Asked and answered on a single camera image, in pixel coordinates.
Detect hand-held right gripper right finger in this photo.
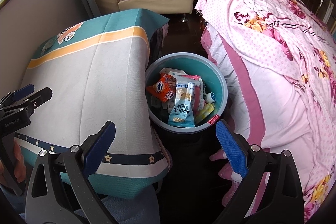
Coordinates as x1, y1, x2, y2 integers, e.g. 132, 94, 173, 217
213, 119, 305, 224

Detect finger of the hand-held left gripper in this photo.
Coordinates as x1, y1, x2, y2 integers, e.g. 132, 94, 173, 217
0, 87, 53, 115
0, 84, 35, 106

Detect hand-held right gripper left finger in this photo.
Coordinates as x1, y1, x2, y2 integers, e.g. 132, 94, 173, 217
25, 120, 117, 224

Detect yellow white paper bag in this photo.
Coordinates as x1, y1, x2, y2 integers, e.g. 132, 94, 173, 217
196, 103, 215, 125

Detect light blue snack packet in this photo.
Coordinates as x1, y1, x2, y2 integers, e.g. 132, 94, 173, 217
167, 75, 197, 128

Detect pink white snack packet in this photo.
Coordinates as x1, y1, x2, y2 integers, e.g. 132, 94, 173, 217
187, 78, 206, 110

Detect teal plastic bin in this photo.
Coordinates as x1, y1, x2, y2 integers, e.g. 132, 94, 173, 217
144, 53, 228, 134

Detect orange snack packet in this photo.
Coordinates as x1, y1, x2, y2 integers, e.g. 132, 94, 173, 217
146, 74, 177, 102

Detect white carton box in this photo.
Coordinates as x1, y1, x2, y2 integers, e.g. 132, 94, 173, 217
159, 68, 184, 77

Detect person's left forearm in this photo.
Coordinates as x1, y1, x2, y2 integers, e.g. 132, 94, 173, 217
0, 179, 29, 216

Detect person's left hand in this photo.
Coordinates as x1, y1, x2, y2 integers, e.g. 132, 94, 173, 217
12, 139, 26, 184

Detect small green grey object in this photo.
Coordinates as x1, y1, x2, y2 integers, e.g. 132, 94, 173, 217
42, 39, 55, 52

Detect teal grey printed tablecloth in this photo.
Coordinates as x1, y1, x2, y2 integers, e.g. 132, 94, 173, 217
20, 8, 171, 199

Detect pink bordered floral quilt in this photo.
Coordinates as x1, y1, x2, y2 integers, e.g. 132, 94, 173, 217
201, 22, 336, 224

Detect blue fleece cloth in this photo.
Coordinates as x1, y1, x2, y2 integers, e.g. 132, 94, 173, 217
100, 186, 161, 224

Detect pink floral dotted sheet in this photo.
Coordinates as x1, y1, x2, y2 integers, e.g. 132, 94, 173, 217
194, 0, 336, 98

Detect plaid cloth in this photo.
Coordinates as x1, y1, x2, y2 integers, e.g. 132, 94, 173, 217
149, 23, 170, 59

